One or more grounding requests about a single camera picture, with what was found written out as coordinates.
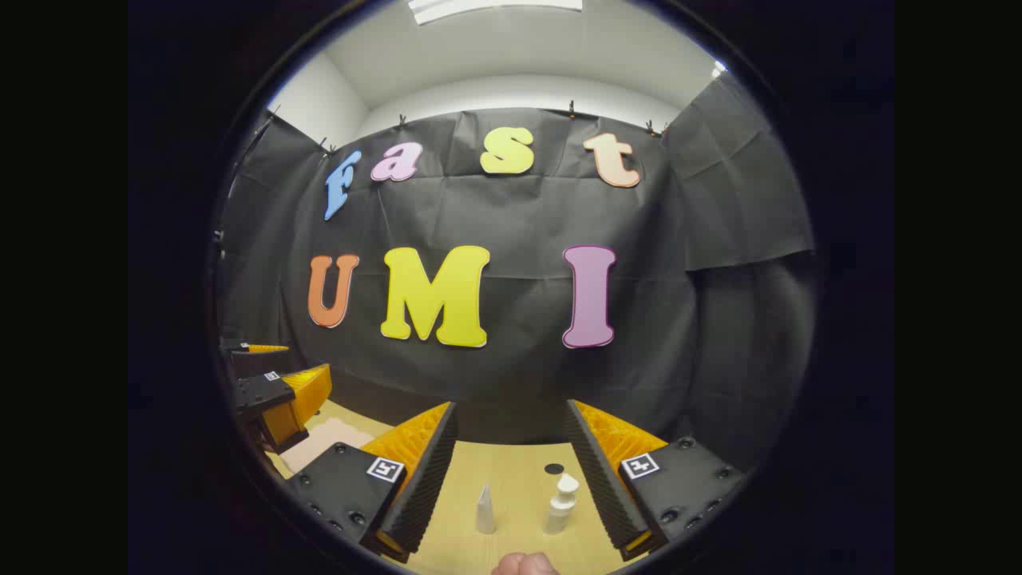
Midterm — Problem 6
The beige suitcase with black lining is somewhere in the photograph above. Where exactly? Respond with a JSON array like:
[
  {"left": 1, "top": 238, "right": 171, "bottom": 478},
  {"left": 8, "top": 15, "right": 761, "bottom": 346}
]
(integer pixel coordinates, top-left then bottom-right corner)
[{"left": 278, "top": 417, "right": 378, "bottom": 475}]

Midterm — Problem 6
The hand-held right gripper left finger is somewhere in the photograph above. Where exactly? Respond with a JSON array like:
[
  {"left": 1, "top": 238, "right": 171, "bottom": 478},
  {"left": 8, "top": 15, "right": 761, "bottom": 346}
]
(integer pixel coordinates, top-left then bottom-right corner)
[{"left": 285, "top": 401, "right": 460, "bottom": 564}]

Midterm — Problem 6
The black backdrop cloth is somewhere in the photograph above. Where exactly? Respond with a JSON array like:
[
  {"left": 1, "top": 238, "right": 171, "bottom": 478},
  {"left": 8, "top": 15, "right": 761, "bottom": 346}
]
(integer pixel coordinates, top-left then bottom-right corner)
[{"left": 216, "top": 76, "right": 817, "bottom": 472}]

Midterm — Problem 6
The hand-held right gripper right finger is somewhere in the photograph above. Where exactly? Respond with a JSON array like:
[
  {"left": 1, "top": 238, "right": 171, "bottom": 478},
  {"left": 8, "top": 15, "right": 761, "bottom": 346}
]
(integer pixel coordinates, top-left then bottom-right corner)
[{"left": 565, "top": 399, "right": 747, "bottom": 562}]

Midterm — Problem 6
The ceiling light panel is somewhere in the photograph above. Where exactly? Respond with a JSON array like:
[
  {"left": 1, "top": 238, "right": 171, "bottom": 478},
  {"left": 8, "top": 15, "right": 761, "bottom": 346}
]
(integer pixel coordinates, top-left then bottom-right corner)
[{"left": 407, "top": 0, "right": 584, "bottom": 25}]

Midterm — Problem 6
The white pump bottle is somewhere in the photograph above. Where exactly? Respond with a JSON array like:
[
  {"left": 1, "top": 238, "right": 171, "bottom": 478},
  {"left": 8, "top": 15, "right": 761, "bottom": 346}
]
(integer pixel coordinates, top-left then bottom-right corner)
[{"left": 543, "top": 472, "right": 580, "bottom": 535}]

